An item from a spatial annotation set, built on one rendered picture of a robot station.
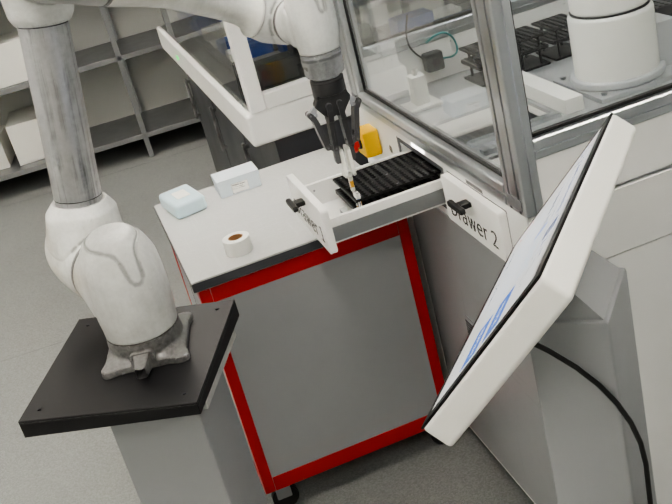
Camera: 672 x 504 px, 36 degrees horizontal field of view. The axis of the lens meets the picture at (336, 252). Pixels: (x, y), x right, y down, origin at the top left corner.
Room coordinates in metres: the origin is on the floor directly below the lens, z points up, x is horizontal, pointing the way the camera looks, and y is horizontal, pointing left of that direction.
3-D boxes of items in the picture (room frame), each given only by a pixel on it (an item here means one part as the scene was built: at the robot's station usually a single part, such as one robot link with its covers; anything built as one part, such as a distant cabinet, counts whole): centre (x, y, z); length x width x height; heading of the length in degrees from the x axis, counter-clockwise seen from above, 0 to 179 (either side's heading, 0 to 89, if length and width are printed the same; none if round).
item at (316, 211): (2.21, 0.03, 0.87); 0.29 x 0.02 x 0.11; 12
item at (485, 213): (1.96, -0.31, 0.87); 0.29 x 0.02 x 0.11; 12
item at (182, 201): (2.77, 0.39, 0.78); 0.15 x 0.10 x 0.04; 22
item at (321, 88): (2.18, -0.08, 1.14); 0.08 x 0.07 x 0.09; 102
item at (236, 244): (2.36, 0.23, 0.78); 0.07 x 0.07 x 0.04
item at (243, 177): (2.81, 0.23, 0.79); 0.13 x 0.09 x 0.05; 101
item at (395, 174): (2.26, -0.16, 0.87); 0.22 x 0.18 x 0.06; 102
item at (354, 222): (2.26, -0.17, 0.86); 0.40 x 0.26 x 0.06; 102
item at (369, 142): (2.59, -0.16, 0.88); 0.07 x 0.05 x 0.07; 12
